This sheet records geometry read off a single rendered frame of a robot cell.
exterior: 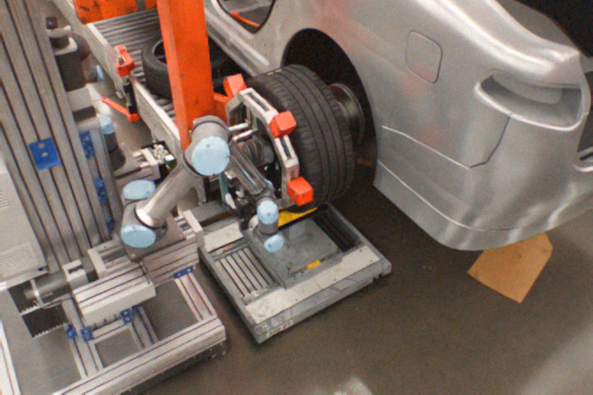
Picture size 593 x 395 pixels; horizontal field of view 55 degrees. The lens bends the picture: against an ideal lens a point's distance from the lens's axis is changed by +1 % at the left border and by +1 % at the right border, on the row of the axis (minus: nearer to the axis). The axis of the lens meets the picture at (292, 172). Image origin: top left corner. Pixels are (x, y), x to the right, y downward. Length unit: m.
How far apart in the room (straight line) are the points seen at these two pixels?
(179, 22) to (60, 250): 1.08
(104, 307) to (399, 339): 1.44
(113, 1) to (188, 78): 1.98
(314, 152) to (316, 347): 1.04
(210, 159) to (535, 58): 1.01
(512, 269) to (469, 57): 1.74
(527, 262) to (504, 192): 1.41
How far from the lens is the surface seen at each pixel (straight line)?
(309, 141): 2.29
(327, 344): 2.89
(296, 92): 2.36
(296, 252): 2.95
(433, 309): 3.09
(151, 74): 4.02
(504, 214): 2.16
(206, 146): 1.78
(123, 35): 4.99
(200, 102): 2.85
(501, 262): 3.39
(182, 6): 2.60
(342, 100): 2.72
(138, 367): 2.66
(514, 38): 1.85
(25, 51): 1.95
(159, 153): 3.06
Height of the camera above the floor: 2.43
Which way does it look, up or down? 40 degrees down
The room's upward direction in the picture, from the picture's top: straight up
